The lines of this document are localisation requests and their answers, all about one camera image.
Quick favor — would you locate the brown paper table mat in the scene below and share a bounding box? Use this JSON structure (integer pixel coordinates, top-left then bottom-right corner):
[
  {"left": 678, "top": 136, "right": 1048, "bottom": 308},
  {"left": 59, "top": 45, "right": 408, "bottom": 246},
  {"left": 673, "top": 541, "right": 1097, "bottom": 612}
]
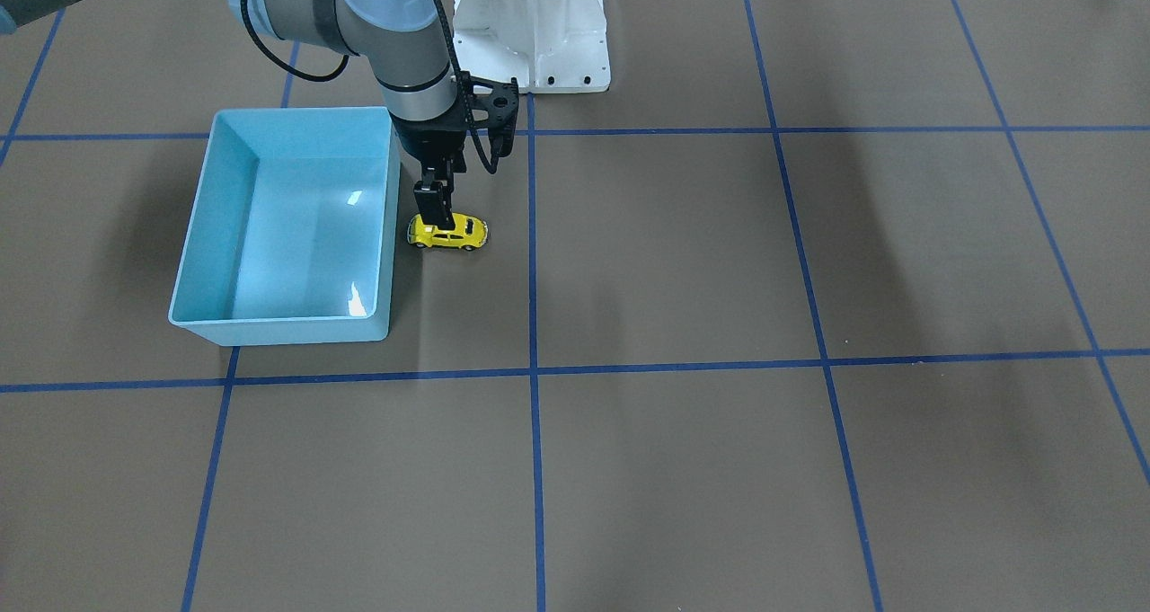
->
[{"left": 1, "top": 0, "right": 1149, "bottom": 611}]

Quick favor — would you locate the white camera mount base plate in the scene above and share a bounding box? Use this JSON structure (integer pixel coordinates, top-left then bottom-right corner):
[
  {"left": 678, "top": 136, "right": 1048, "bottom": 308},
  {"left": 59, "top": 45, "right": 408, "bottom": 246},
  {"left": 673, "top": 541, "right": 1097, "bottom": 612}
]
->
[{"left": 451, "top": 0, "right": 612, "bottom": 93}]

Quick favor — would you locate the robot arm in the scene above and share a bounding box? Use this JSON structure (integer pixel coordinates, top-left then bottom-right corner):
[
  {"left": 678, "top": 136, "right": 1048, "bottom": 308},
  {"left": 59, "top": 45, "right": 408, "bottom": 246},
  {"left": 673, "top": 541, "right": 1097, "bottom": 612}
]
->
[{"left": 1, "top": 0, "right": 518, "bottom": 228}]

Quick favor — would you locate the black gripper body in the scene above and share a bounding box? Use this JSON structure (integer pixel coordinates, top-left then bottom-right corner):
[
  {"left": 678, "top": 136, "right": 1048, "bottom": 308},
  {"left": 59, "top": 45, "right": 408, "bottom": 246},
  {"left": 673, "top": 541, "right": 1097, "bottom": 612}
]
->
[{"left": 394, "top": 72, "right": 520, "bottom": 177}]

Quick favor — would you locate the yellow beetle toy car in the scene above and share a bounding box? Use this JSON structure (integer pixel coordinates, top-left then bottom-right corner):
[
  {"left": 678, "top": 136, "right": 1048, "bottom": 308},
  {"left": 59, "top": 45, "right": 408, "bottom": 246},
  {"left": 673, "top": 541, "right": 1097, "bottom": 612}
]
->
[{"left": 405, "top": 212, "right": 490, "bottom": 251}]

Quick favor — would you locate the light blue plastic bin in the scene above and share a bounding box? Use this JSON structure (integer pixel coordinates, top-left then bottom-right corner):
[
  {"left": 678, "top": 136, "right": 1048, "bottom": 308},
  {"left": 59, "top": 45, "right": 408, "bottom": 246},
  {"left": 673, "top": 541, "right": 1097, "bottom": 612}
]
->
[{"left": 168, "top": 107, "right": 400, "bottom": 347}]

